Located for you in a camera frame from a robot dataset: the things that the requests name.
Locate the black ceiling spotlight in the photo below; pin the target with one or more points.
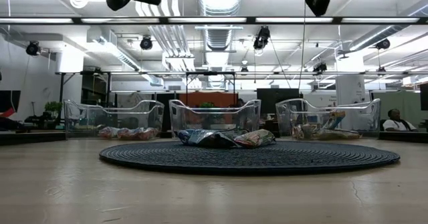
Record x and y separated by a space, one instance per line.
32 48
261 38
382 44
146 42
320 67

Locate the black room monitor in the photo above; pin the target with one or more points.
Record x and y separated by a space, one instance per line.
277 98

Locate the person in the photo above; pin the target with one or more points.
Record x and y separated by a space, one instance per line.
240 102
398 122

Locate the blue snack bar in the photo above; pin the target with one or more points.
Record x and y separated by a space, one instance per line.
108 132

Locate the thin black room rail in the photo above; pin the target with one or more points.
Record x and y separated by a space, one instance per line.
133 73

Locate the round dark woven placemat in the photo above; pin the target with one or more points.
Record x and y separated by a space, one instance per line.
150 157

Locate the black overhead crossbeam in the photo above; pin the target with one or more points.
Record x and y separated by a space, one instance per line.
163 20

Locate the orange partition panel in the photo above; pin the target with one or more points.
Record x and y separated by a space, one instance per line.
200 98

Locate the clear plastic bin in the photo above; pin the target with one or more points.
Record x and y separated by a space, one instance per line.
187 117
368 117
100 117

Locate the green room plant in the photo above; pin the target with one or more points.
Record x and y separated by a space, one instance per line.
53 107
207 105

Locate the blue crispy rice bar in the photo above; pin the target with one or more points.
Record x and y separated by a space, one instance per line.
207 138

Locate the white pillar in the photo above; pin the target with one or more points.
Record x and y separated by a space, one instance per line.
349 90

